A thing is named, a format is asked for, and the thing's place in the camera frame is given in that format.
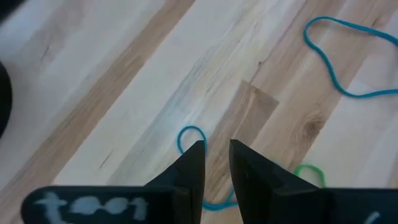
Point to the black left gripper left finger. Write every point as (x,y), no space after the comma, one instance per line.
(174,205)

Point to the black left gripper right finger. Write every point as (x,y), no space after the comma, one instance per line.
(280,202)

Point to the blue rubber band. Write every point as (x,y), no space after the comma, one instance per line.
(214,207)
(360,95)

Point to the green rubber band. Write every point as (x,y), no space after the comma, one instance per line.
(308,166)

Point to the white globe lamp black base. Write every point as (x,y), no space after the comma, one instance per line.
(3,99)

